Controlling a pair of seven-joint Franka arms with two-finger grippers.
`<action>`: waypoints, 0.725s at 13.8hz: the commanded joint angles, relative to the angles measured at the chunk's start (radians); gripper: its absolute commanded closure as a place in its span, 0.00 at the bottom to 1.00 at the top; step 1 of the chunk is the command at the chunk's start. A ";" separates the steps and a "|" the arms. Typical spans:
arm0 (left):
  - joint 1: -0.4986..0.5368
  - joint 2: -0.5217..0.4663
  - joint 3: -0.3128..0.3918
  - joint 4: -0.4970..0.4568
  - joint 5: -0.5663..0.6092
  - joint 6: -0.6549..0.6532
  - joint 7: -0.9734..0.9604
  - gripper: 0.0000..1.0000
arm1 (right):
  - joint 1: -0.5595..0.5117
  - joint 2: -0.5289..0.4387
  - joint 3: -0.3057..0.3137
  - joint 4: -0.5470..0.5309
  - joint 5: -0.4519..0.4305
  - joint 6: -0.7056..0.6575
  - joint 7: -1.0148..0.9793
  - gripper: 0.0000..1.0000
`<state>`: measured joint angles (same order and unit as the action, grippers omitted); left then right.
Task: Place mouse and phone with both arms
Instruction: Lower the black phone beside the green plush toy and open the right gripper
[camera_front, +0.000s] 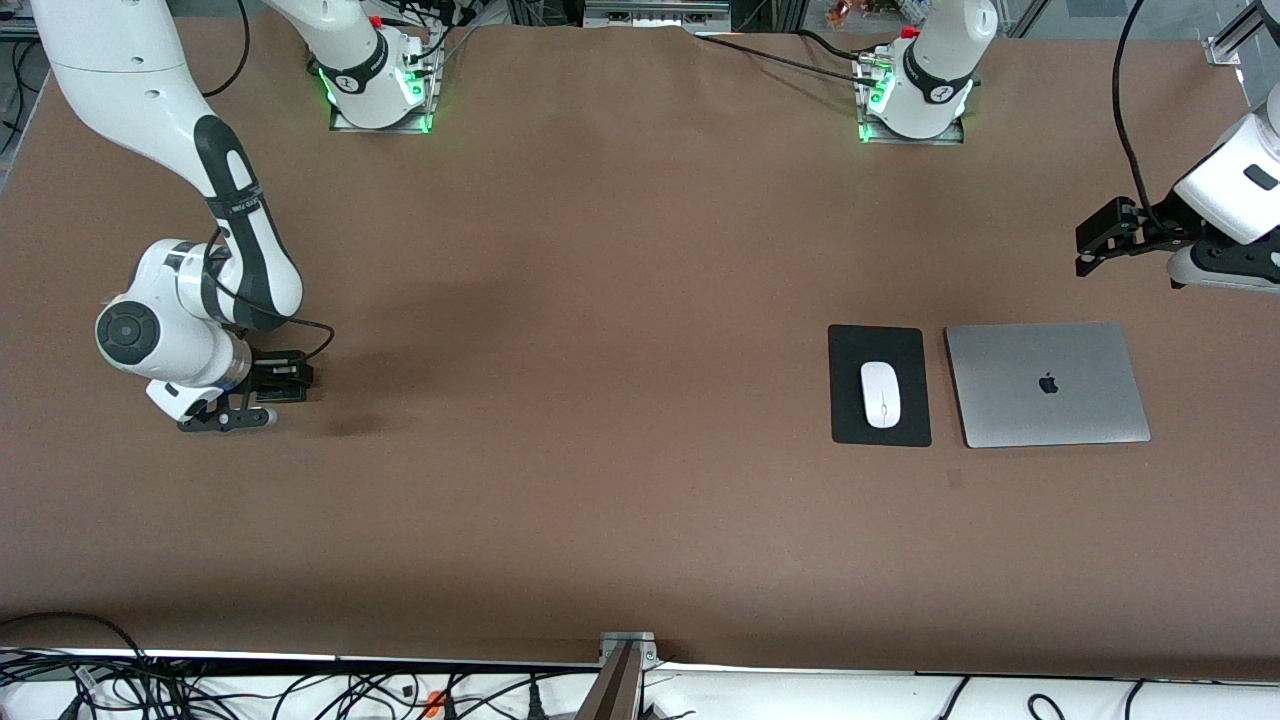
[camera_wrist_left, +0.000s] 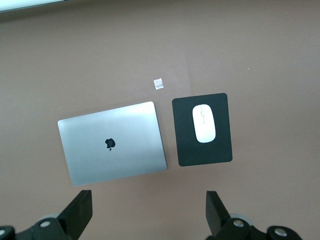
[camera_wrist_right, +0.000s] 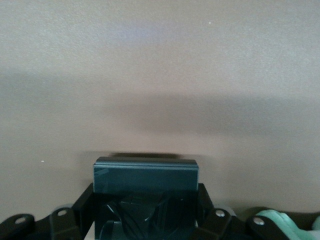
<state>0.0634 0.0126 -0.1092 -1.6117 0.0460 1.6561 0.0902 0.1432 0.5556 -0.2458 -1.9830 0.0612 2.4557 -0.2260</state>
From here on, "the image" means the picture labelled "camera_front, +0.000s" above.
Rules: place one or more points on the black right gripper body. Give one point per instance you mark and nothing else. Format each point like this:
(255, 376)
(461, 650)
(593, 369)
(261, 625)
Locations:
(264, 377)

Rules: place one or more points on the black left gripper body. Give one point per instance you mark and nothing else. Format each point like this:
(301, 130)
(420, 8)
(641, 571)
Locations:
(1163, 229)

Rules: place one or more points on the white computer mouse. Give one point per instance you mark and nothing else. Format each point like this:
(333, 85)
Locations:
(880, 395)

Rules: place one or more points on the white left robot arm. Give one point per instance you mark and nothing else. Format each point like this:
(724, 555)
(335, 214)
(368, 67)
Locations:
(935, 60)

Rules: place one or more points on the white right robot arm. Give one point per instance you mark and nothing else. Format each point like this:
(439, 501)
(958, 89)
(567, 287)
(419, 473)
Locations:
(150, 100)

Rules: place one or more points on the black mouse pad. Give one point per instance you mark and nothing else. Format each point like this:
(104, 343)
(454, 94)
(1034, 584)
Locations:
(845, 345)

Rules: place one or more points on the silver laptop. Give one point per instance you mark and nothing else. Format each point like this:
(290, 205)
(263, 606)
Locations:
(1050, 385)

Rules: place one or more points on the brown support beam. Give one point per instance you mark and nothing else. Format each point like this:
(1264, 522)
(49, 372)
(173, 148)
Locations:
(612, 690)

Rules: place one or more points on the grey metal box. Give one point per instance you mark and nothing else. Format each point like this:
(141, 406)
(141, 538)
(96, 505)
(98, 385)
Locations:
(655, 12)

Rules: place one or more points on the aluminium frame profile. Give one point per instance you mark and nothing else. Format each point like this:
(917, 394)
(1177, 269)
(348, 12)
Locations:
(1228, 45)

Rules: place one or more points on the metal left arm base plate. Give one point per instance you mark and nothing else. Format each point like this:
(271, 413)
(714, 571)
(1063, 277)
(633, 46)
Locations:
(870, 132)

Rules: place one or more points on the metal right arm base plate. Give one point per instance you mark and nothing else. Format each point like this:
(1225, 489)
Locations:
(380, 126)

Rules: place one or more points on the metal table edge bracket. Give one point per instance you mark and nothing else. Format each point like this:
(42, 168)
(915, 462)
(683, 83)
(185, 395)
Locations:
(628, 640)

